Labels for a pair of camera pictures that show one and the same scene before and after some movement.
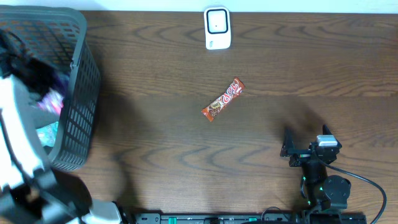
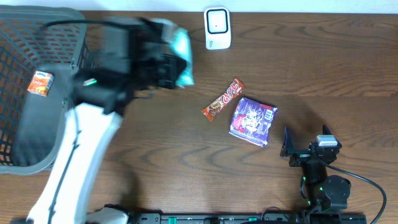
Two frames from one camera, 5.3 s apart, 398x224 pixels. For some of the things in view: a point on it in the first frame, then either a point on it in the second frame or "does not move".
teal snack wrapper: (46, 134) -> (180, 40)
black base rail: (283, 218) does not move
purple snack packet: (52, 101) -> (252, 121)
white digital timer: (217, 28) does not move
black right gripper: (301, 155) does not move
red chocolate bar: (237, 87) does not move
